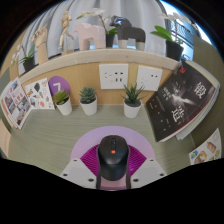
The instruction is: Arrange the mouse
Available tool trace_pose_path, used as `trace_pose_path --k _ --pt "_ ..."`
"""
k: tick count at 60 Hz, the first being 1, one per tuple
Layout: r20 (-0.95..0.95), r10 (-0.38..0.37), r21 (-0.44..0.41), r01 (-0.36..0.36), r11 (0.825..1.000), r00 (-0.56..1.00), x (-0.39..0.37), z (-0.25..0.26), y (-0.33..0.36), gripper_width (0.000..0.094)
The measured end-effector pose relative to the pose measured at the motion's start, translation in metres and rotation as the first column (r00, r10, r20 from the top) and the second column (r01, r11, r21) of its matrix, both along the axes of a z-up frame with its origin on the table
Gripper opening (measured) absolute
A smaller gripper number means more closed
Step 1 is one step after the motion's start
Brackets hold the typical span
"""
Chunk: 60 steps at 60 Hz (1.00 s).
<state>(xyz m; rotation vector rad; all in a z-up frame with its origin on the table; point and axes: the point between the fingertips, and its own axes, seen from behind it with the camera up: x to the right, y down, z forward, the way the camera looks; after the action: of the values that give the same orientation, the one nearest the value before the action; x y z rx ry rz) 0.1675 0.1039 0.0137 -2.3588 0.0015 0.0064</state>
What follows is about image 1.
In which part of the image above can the grey curtain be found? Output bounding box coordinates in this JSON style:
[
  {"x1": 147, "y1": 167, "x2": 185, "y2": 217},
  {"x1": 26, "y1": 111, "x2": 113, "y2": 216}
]
[{"x1": 19, "y1": 0, "x2": 178, "y2": 64}]

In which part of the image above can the black horse figure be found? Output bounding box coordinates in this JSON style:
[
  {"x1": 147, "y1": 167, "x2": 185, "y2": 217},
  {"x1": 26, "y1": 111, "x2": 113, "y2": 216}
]
[{"x1": 109, "y1": 14, "x2": 147, "y2": 52}]

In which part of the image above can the illustrated white card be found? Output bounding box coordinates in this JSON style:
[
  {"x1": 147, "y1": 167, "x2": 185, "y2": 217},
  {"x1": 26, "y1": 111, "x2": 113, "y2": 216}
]
[{"x1": 188, "y1": 128, "x2": 223, "y2": 166}]

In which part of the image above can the pink horse figure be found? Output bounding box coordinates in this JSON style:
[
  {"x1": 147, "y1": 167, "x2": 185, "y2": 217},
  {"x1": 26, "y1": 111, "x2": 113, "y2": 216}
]
[{"x1": 73, "y1": 22, "x2": 107, "y2": 52}]

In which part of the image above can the wooden artist mannequin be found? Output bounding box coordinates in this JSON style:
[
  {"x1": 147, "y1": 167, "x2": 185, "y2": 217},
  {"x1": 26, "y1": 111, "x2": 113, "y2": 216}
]
[{"x1": 58, "y1": 10, "x2": 76, "y2": 51}]

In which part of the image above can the black computer mouse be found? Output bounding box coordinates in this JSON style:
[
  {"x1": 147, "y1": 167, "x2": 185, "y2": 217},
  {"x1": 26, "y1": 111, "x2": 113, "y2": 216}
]
[{"x1": 96, "y1": 134, "x2": 130, "y2": 183}]

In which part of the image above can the black cover book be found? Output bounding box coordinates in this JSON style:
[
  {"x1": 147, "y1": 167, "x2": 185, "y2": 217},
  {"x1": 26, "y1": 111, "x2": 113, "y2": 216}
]
[{"x1": 145, "y1": 61, "x2": 218, "y2": 143}]

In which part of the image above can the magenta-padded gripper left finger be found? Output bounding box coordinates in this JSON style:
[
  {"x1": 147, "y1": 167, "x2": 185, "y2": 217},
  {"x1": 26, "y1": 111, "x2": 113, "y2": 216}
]
[{"x1": 59, "y1": 144, "x2": 101, "y2": 190}]

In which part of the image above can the white sticker card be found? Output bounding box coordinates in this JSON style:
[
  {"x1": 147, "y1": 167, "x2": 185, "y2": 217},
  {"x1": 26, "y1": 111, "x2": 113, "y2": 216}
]
[{"x1": 24, "y1": 77, "x2": 56, "y2": 110}]

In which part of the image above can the white orchid in black pot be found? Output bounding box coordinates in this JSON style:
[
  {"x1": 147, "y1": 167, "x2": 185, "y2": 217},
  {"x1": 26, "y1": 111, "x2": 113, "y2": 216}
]
[
  {"x1": 11, "y1": 43, "x2": 38, "y2": 74},
  {"x1": 76, "y1": 8, "x2": 118, "y2": 49},
  {"x1": 149, "y1": 12, "x2": 194, "y2": 62}
]

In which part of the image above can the white wall socket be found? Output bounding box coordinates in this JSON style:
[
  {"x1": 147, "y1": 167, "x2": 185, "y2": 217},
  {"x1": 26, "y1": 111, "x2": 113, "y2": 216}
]
[
  {"x1": 136, "y1": 65, "x2": 164, "y2": 92},
  {"x1": 98, "y1": 63, "x2": 130, "y2": 90}
]

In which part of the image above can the purple mouse pad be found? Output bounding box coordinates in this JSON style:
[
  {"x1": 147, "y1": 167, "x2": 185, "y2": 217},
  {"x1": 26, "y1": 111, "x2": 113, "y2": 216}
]
[{"x1": 69, "y1": 126, "x2": 156, "y2": 191}]

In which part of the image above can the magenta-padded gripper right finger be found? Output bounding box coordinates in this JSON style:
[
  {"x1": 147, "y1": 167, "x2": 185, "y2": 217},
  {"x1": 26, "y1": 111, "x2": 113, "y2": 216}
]
[{"x1": 127, "y1": 144, "x2": 167, "y2": 190}]

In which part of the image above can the photo cover book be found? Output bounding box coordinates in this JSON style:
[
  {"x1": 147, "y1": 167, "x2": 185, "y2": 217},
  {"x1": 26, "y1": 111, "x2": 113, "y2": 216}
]
[{"x1": 0, "y1": 77, "x2": 33, "y2": 130}]

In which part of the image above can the spiky succulent in white pot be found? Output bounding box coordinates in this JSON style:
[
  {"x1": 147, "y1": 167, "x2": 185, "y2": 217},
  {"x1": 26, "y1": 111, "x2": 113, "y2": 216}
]
[{"x1": 120, "y1": 82, "x2": 146, "y2": 119}]

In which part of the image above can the small succulent in white pot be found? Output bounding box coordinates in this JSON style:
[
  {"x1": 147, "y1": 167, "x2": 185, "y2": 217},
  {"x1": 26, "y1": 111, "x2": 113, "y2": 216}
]
[
  {"x1": 78, "y1": 86, "x2": 99, "y2": 116},
  {"x1": 53, "y1": 89, "x2": 73, "y2": 117}
]

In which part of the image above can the dark framed window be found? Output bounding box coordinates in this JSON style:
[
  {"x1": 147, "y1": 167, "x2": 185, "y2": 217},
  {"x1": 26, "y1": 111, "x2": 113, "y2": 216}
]
[{"x1": 159, "y1": 0, "x2": 214, "y2": 48}]

